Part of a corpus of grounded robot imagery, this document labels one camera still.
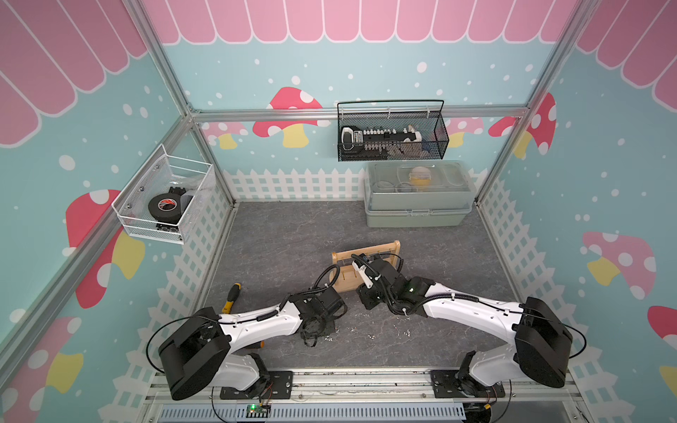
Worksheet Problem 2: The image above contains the wooden jewelry display stand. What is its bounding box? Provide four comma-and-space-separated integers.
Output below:
331, 241, 401, 294

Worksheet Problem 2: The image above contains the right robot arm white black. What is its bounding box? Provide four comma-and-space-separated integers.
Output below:
352, 254, 576, 400

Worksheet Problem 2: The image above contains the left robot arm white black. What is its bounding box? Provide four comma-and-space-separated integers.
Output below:
154, 264, 347, 401

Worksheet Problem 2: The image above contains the yellow black screwdriver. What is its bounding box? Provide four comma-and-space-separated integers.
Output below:
221, 283, 242, 314

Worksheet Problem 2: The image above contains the green plastic storage box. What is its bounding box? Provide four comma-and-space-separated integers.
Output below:
364, 161, 476, 228

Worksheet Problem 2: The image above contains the yellow item in box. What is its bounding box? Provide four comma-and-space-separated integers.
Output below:
409, 166, 433, 190

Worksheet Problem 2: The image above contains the green circuit board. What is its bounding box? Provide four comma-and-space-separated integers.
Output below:
245, 404, 272, 419

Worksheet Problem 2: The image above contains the white black device in basket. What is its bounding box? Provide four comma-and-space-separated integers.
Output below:
338, 126, 423, 155

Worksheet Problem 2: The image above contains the black tape roll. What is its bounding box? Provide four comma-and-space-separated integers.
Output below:
148, 193, 183, 225

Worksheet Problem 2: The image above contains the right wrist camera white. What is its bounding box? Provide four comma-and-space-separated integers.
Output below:
351, 254, 373, 289

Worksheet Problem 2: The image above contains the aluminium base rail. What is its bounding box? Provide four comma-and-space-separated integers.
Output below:
137, 368, 593, 422

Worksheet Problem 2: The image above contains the black wire mesh basket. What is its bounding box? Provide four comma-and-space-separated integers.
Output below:
336, 100, 450, 162

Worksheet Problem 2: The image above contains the white wire basket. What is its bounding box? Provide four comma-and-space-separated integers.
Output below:
111, 146, 215, 245

